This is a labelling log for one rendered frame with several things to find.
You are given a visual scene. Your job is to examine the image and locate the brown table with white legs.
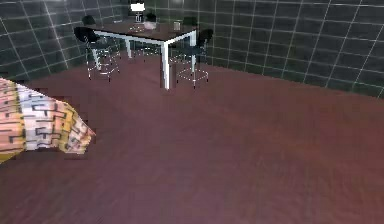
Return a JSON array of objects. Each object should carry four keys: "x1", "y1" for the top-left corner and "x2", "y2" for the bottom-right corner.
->
[{"x1": 87, "y1": 18, "x2": 198, "y2": 90}]

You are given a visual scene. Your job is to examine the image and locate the dark plant in white pot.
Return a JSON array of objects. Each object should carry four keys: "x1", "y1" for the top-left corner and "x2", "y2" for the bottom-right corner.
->
[{"x1": 143, "y1": 12, "x2": 158, "y2": 31}]

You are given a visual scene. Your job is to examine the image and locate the white shade table lamp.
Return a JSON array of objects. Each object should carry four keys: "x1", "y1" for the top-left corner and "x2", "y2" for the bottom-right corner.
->
[{"x1": 130, "y1": 2, "x2": 146, "y2": 24}]

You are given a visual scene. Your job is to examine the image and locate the patterned pink and yellow bed cover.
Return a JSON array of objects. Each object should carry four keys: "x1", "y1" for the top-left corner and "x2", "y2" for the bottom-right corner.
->
[{"x1": 0, "y1": 77, "x2": 97, "y2": 164}]

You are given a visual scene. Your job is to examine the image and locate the black chair with wire legs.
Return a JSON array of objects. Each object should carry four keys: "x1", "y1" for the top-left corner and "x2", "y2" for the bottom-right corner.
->
[
  {"x1": 81, "y1": 14, "x2": 98, "y2": 27},
  {"x1": 169, "y1": 28, "x2": 214, "y2": 90},
  {"x1": 73, "y1": 26, "x2": 121, "y2": 82}
]

